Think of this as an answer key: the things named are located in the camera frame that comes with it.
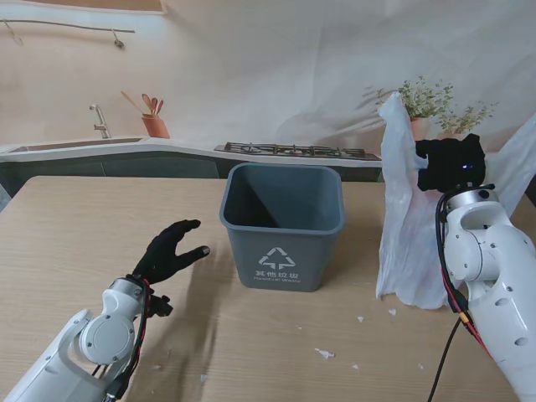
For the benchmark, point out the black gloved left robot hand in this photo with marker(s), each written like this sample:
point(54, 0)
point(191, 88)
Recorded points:
point(163, 259)

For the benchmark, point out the printed kitchen backdrop cloth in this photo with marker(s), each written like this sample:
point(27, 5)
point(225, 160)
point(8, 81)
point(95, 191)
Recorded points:
point(268, 63)

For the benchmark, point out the white translucent garbage bag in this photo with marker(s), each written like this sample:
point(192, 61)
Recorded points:
point(398, 209)

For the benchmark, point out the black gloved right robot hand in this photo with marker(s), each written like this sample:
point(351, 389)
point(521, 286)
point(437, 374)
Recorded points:
point(452, 163)

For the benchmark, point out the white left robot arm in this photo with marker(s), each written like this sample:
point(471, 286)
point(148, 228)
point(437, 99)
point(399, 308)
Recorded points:
point(63, 356)

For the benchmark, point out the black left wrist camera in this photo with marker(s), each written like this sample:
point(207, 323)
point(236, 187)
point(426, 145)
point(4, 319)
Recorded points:
point(161, 305)

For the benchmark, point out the large white paper scrap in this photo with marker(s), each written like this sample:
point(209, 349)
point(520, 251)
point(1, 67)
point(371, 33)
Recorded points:
point(324, 354)

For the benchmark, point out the grey plastic waste bin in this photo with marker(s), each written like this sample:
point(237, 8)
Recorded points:
point(276, 259)

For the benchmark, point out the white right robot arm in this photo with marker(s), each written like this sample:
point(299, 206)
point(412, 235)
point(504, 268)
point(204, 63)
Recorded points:
point(498, 285)

